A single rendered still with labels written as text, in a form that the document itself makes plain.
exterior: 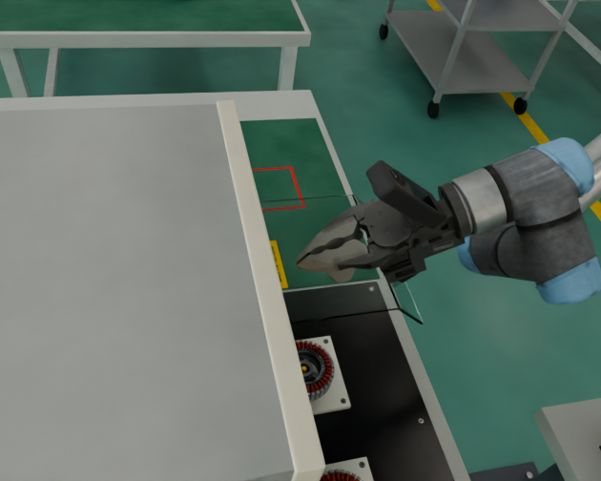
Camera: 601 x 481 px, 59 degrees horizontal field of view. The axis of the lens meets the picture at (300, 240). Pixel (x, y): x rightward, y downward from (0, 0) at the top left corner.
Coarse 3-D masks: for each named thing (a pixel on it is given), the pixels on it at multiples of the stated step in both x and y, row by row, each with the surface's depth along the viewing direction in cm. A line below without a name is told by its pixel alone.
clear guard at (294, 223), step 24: (264, 216) 87; (288, 216) 88; (312, 216) 88; (336, 216) 89; (288, 240) 84; (360, 240) 86; (288, 264) 81; (288, 288) 78; (312, 288) 78; (336, 288) 79; (360, 288) 80; (384, 288) 80; (288, 312) 75; (312, 312) 76; (336, 312) 76; (360, 312) 77; (408, 312) 80
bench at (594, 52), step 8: (544, 0) 379; (552, 0) 390; (560, 0) 391; (568, 0) 393; (584, 0) 396; (592, 0) 398; (600, 0) 399; (552, 8) 372; (560, 16) 364; (568, 24) 357; (568, 32) 356; (576, 32) 350; (576, 40) 350; (584, 40) 344; (584, 48) 344; (592, 48) 338; (592, 56) 338; (600, 56) 332
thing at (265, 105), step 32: (64, 96) 152; (96, 96) 154; (128, 96) 156; (160, 96) 158; (192, 96) 160; (224, 96) 162; (256, 96) 164; (288, 96) 166; (320, 128) 157; (416, 352) 110; (448, 448) 98
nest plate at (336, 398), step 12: (324, 336) 106; (300, 360) 102; (336, 360) 103; (336, 372) 101; (336, 384) 100; (324, 396) 98; (336, 396) 98; (312, 408) 96; (324, 408) 96; (336, 408) 97
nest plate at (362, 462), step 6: (342, 462) 90; (348, 462) 90; (354, 462) 91; (360, 462) 91; (366, 462) 91; (330, 468) 90; (336, 468) 90; (342, 468) 90; (348, 468) 90; (354, 468) 90; (360, 468) 90; (366, 468) 90; (360, 474) 89; (366, 474) 90; (366, 480) 89; (372, 480) 89
